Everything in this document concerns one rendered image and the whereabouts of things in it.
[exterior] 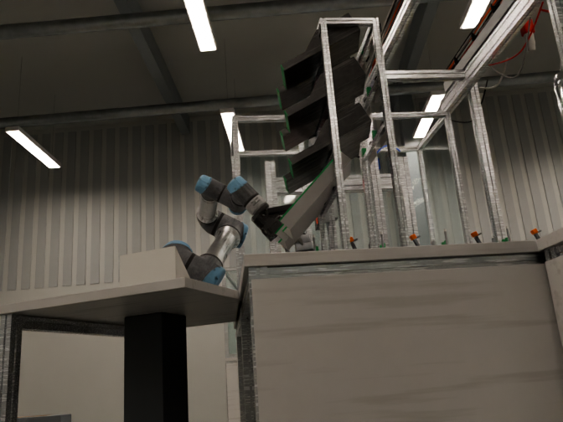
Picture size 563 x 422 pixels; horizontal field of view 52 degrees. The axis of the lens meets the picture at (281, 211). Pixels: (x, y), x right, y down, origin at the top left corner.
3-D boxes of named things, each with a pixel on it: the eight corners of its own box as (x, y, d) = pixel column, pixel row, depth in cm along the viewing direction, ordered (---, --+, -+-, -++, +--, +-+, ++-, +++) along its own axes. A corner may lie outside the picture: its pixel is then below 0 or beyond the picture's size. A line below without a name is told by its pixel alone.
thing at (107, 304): (-8, 315, 181) (-8, 306, 182) (157, 331, 262) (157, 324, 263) (185, 287, 157) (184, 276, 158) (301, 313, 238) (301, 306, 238)
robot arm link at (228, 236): (176, 285, 225) (215, 229, 275) (210, 302, 226) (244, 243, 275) (186, 260, 220) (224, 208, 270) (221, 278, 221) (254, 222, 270)
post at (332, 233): (333, 275, 232) (312, 56, 261) (332, 277, 235) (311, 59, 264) (340, 275, 233) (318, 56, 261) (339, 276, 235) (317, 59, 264)
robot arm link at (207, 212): (200, 206, 275) (205, 166, 229) (221, 217, 275) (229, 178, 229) (189, 227, 270) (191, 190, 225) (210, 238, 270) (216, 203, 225)
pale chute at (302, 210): (290, 229, 168) (278, 219, 169) (292, 239, 180) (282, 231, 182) (351, 159, 172) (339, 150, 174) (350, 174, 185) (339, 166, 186)
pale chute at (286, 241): (285, 241, 182) (274, 233, 183) (287, 250, 195) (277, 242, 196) (342, 177, 187) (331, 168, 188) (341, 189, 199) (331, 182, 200)
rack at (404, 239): (343, 265, 160) (317, 16, 182) (321, 287, 194) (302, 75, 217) (416, 261, 162) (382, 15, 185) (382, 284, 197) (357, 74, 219)
